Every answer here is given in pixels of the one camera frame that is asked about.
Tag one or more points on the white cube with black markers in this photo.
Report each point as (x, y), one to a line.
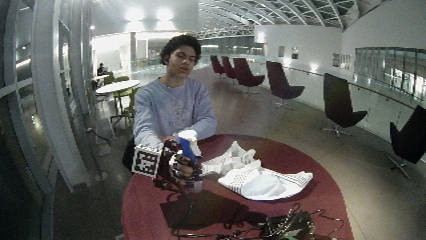
(146, 161)

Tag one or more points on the crumpled white cloth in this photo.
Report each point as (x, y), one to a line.
(231, 159)

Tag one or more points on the black mat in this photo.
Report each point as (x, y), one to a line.
(204, 210)

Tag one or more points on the white striped cloth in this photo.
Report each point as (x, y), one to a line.
(266, 182)

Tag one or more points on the the person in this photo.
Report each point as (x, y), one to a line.
(171, 106)

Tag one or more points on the green chair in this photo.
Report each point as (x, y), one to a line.
(123, 96)
(109, 79)

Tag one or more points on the white round table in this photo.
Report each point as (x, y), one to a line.
(118, 86)

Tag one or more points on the white slanted pillar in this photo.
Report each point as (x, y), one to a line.
(58, 100)

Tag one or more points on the glass window panel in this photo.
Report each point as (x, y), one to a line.
(391, 71)

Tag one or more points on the framed wall picture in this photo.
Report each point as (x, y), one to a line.
(346, 62)
(295, 52)
(282, 51)
(336, 60)

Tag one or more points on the wall handrail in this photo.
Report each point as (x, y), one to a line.
(355, 85)

